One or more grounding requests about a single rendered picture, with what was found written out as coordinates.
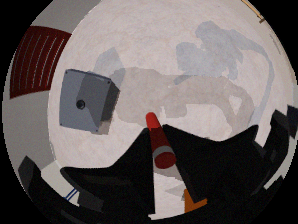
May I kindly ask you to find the red peg with white band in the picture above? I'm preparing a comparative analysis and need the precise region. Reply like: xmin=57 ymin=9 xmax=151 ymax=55
xmin=146 ymin=112 xmax=177 ymax=169

